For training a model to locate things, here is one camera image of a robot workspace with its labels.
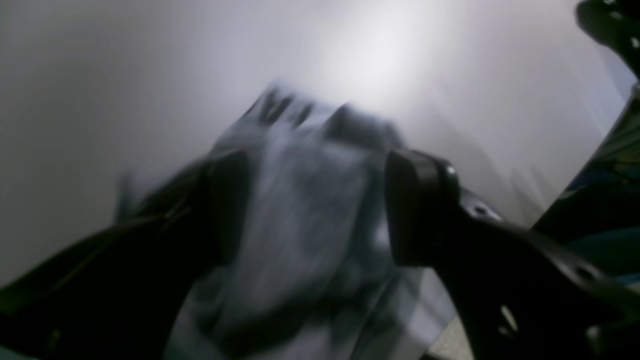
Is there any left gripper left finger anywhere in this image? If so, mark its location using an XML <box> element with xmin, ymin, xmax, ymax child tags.
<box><xmin>0</xmin><ymin>149</ymin><xmax>250</xmax><ymax>360</ymax></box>

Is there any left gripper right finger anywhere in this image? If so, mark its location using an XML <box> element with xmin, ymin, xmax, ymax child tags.
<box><xmin>384</xmin><ymin>149</ymin><xmax>640</xmax><ymax>360</ymax></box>

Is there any grey T-shirt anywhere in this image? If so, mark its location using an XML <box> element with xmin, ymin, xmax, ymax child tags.
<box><xmin>117</xmin><ymin>85</ymin><xmax>456</xmax><ymax>360</ymax></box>

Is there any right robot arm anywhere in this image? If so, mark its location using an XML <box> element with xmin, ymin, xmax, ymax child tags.
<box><xmin>575</xmin><ymin>0</ymin><xmax>640</xmax><ymax>79</ymax></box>

